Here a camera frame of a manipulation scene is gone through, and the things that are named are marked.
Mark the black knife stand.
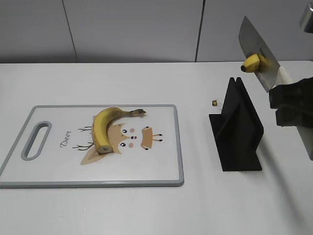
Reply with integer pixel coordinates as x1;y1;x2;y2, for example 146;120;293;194
209;77;264;171

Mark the cut banana end piece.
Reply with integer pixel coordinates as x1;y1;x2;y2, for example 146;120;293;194
241;54;260;73

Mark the yellow banana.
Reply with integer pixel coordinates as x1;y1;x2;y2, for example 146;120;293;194
91;107;146;155

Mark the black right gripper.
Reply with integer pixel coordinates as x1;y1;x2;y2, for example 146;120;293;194
269;78;313;127

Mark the white deer cutting board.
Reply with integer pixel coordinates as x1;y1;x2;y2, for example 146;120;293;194
0;104;184;188

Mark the knife with white speckled handle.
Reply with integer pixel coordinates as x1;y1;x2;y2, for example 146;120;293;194
238;16;292;93

